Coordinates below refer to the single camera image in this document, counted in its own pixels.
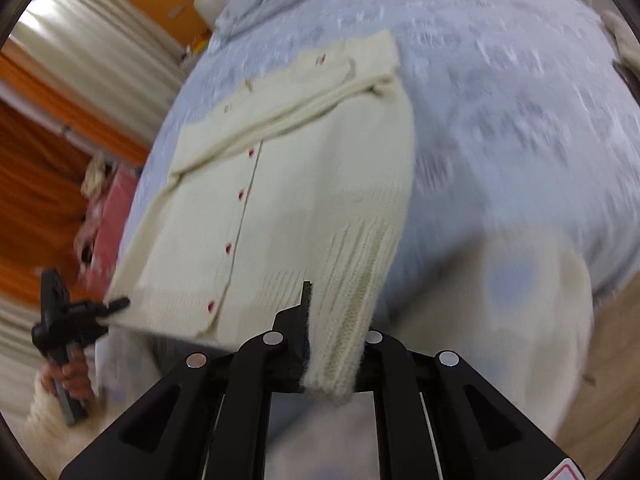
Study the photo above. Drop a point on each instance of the bed with butterfly sheet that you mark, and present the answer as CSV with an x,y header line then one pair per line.
x,y
500,135

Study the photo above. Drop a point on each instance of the person's left hand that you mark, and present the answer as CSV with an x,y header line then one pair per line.
x,y
70,377

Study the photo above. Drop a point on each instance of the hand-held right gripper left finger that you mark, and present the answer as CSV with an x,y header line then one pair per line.
x,y
304,310

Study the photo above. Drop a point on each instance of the white curtain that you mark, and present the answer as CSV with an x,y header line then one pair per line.
x,y
95,55

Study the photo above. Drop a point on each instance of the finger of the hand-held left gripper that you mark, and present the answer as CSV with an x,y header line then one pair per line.
x,y
116,304

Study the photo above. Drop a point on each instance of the cream cloth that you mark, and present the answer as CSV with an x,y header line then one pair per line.
x,y
100,172
622,35

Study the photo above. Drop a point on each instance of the pink floral blanket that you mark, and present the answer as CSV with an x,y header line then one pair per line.
x,y
107,230

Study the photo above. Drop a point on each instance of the person's left forearm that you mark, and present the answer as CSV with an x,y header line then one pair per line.
x,y
55,425

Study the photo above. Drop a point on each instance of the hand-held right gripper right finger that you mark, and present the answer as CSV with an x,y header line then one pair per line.
x,y
391,372

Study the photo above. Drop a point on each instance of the cream knit cardigan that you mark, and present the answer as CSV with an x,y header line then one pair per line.
x,y
300,185

